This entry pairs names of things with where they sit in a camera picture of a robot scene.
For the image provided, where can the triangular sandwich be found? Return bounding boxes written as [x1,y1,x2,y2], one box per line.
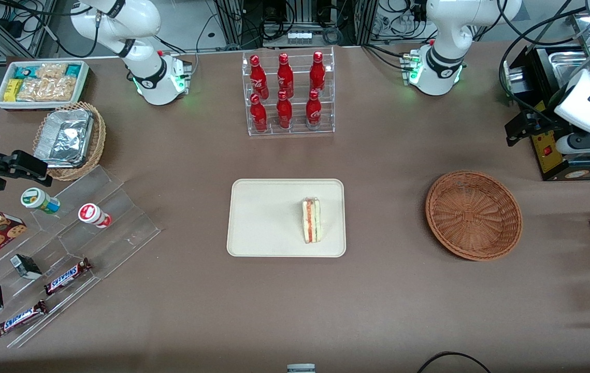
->
[302,197,322,244]

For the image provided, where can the light wicker basket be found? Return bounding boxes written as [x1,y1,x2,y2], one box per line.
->
[33,102,107,182]

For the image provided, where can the round brown wicker basket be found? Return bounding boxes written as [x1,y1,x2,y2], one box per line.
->
[425,170,523,261]

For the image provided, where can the cream plastic tray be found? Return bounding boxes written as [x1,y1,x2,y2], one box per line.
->
[226,179,347,258]

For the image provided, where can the black sealing machine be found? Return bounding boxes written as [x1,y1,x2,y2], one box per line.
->
[502,44,590,182]

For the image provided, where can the green lid yogurt cup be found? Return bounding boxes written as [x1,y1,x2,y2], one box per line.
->
[20,188,61,215]

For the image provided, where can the stacked aluminium foil trays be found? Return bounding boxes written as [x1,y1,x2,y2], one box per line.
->
[34,109,94,169]

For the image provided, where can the white plastic snack bin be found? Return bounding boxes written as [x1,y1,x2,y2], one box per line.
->
[0,60,90,110]

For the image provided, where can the shiny metal pan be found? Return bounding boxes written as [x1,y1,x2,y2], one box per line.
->
[566,11,590,41]

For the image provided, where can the large rice cracker bag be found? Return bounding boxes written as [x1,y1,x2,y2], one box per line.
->
[17,77,76,102]

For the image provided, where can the red lid yogurt cup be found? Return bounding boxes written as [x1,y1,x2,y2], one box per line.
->
[78,203,112,229]

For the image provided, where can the small black box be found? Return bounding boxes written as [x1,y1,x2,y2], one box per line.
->
[10,254,42,280]

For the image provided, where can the small rice cracker bag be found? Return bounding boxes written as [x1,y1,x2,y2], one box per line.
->
[36,63,68,80]

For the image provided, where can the clear acrylic stepped display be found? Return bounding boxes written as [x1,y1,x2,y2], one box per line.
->
[0,165,162,349]

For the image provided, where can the snickers chocolate bar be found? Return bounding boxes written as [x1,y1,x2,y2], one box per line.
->
[44,258,93,296]
[0,299,48,338]

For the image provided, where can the red cola bottle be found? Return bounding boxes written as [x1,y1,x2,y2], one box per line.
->
[276,91,293,130]
[250,93,268,133]
[306,89,322,129]
[309,51,326,94]
[277,53,294,98]
[250,55,269,99]

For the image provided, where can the clear acrylic bottle rack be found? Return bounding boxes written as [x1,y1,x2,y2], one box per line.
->
[242,47,336,137]

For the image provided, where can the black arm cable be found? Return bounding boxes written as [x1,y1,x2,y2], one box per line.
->
[502,0,590,122]

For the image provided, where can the black floor cable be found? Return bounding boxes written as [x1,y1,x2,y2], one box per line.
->
[418,351,491,373]

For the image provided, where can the aluminium frame stand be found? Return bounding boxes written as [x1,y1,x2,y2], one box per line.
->
[214,0,378,48]

